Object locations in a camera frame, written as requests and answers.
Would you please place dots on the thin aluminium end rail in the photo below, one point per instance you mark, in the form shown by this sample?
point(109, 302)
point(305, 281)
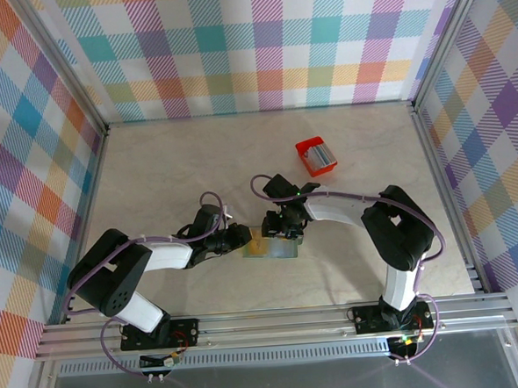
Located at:
point(258, 112)

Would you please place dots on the aluminium frame post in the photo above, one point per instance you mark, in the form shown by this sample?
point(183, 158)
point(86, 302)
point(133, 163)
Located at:
point(66, 60)
point(445, 37)

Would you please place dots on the aluminium table side rail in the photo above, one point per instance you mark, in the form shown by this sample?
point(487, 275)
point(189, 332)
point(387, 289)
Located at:
point(88, 217)
point(444, 191)

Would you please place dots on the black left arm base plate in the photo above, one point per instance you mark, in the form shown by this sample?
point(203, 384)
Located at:
point(186, 328)

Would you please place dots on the long aluminium mounting rail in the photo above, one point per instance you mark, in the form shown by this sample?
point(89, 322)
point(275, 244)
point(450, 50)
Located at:
point(271, 325)

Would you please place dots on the grey metal panel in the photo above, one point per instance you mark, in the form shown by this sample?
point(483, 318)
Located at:
point(275, 386)

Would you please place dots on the clear plastic zip bag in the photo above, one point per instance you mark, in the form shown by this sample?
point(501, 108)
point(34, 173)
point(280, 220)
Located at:
point(284, 250)

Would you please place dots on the gold credit card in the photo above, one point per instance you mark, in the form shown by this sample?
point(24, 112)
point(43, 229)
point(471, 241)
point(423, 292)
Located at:
point(260, 247)

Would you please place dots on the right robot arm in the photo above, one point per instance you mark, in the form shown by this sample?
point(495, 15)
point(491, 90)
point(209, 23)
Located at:
point(397, 229)

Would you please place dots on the blue grey credit card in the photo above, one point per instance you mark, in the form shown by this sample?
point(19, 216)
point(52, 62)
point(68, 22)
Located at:
point(322, 155)

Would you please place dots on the small connector circuit board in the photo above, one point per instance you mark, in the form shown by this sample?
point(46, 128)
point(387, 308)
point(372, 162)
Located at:
point(404, 341)
point(170, 361)

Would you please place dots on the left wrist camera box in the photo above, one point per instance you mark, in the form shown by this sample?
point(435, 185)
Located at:
point(228, 212)

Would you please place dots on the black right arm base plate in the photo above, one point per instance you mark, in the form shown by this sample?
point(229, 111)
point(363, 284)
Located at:
point(368, 319)

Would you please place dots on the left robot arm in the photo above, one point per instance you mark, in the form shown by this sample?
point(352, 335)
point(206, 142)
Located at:
point(110, 278)

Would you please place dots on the red plastic bin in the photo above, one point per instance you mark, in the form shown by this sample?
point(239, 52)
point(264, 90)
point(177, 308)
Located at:
point(323, 170)

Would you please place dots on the white credit card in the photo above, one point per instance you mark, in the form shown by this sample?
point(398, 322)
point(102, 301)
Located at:
point(309, 155)

